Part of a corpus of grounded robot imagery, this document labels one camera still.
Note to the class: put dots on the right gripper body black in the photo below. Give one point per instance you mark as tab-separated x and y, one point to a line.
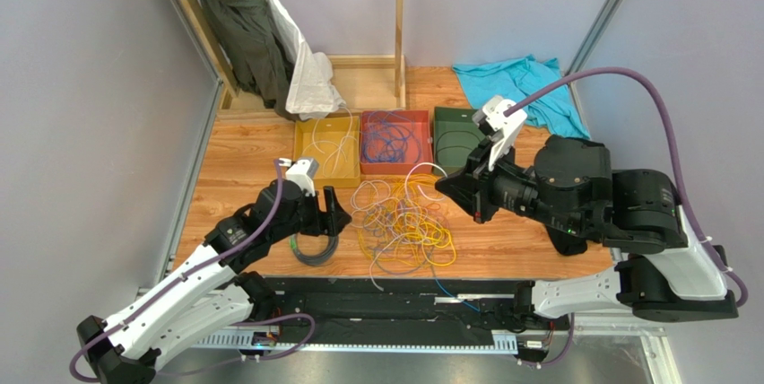
481	180

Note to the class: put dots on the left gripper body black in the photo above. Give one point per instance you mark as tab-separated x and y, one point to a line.
308	219

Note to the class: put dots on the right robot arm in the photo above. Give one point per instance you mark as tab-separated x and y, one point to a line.
664	274

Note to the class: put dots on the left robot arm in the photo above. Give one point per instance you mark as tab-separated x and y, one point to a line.
213	289

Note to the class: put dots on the green plastic bin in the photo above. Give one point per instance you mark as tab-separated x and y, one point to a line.
454	137

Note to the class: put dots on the yellow plastic bin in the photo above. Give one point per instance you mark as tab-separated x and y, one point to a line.
335	144

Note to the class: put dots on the black cloth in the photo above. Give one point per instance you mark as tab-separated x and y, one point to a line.
566	244

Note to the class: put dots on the red plastic bin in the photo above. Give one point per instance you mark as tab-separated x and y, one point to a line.
392	142

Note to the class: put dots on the cyan cloth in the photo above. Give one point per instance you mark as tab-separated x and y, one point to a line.
515	79

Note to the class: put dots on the white cloth hanging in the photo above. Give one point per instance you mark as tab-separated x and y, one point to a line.
311	92

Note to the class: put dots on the olive green cloth hanging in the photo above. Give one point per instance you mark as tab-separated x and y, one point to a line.
247	32

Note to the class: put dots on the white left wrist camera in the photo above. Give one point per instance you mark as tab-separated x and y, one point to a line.
301	172

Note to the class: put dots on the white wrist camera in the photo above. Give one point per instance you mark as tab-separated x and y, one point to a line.
301	172
501	129

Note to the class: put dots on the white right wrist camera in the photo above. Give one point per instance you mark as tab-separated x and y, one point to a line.
501	129

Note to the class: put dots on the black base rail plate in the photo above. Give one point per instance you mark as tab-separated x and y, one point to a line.
403	312

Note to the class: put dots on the aluminium frame rail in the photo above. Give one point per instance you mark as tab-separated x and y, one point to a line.
602	347

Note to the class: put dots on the wooden frame stand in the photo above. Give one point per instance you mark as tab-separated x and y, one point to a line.
363	39

